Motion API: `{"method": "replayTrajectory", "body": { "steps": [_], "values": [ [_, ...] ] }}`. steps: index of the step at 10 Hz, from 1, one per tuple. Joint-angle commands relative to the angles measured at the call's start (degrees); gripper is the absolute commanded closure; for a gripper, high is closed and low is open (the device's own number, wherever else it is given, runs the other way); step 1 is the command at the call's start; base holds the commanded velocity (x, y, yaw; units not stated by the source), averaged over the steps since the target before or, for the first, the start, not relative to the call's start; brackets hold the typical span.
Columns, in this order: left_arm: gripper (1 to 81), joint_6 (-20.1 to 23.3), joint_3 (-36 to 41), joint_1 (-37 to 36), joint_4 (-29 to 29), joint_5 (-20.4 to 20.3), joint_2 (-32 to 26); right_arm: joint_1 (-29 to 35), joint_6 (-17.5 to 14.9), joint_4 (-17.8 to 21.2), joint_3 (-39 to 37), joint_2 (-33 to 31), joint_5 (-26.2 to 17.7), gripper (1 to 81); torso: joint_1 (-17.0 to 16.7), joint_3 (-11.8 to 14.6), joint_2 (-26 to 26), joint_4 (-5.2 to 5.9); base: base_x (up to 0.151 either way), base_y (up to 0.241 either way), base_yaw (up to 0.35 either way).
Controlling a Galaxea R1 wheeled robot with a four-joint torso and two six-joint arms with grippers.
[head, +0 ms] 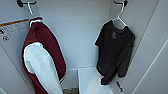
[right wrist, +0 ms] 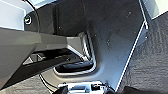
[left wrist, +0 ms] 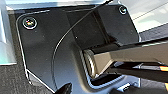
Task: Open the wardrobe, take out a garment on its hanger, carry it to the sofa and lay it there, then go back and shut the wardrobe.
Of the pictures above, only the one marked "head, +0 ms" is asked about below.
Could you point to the black t-shirt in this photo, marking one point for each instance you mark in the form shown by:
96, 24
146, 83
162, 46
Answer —
113, 50

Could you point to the white wardrobe door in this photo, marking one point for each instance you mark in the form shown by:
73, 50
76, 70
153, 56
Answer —
155, 66
6, 76

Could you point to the white wardrobe carcass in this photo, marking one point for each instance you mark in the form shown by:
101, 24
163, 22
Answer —
80, 36

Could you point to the red white varsity jacket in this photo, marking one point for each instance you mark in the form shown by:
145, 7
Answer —
43, 60

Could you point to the white jacket hanger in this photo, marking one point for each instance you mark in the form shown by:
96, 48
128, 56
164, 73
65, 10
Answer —
32, 15

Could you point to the orange white warning label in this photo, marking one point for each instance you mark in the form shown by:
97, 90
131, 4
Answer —
15, 31

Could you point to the black wall hook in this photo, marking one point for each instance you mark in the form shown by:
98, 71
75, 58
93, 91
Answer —
23, 3
120, 3

